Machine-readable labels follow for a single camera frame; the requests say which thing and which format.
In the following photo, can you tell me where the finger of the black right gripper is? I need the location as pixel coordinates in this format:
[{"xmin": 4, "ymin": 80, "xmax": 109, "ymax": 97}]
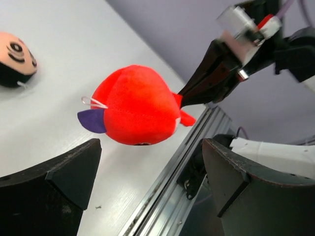
[{"xmin": 179, "ymin": 39, "xmax": 241, "ymax": 106}]

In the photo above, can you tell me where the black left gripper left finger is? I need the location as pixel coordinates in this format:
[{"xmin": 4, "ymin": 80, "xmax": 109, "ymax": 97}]
[{"xmin": 0, "ymin": 139, "xmax": 101, "ymax": 236}]

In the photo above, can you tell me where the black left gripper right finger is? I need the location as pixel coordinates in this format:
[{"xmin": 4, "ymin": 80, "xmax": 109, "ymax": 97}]
[{"xmin": 202, "ymin": 139, "xmax": 315, "ymax": 236}]

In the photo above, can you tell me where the red shark plush back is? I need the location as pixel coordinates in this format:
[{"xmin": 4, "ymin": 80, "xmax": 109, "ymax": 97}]
[{"xmin": 77, "ymin": 65, "xmax": 196, "ymax": 146}]

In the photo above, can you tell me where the cartoon boy doll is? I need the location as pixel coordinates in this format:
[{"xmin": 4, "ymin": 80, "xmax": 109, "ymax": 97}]
[{"xmin": 0, "ymin": 32, "xmax": 37, "ymax": 88}]

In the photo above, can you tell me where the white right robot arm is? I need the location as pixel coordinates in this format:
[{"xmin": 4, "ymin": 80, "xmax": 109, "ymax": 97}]
[{"xmin": 181, "ymin": 0, "xmax": 315, "ymax": 177}]

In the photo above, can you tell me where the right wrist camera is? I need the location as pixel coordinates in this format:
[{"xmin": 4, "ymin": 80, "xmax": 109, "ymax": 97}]
[{"xmin": 217, "ymin": 6, "xmax": 282, "ymax": 66}]

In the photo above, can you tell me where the aluminium frame rail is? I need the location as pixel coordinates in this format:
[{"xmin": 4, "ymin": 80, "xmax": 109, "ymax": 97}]
[{"xmin": 119, "ymin": 107, "xmax": 231, "ymax": 236}]

